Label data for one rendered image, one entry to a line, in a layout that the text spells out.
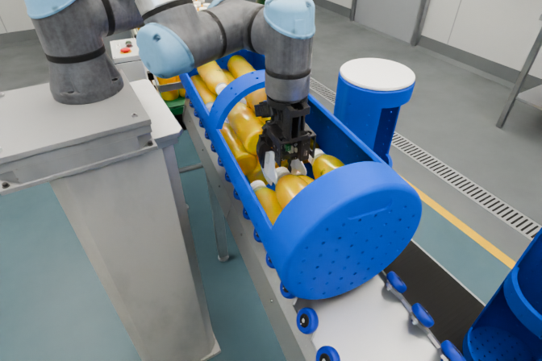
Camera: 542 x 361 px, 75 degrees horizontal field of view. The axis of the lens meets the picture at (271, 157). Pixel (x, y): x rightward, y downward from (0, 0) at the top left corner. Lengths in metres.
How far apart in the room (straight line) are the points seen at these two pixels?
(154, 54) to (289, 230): 0.32
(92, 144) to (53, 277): 1.51
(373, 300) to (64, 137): 0.68
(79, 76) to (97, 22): 0.12
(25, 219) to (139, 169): 1.78
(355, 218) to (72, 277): 1.78
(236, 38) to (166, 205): 0.54
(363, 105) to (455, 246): 1.19
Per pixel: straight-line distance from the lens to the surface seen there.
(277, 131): 0.62
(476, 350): 1.76
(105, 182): 0.89
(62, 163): 0.77
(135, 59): 1.44
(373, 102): 1.32
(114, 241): 1.02
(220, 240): 1.84
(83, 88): 0.85
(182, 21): 0.52
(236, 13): 0.59
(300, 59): 0.55
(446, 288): 1.88
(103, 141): 0.76
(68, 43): 0.83
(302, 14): 0.53
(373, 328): 0.77
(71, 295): 2.10
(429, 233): 2.28
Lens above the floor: 1.59
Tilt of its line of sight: 38 degrees down
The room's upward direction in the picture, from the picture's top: straight up
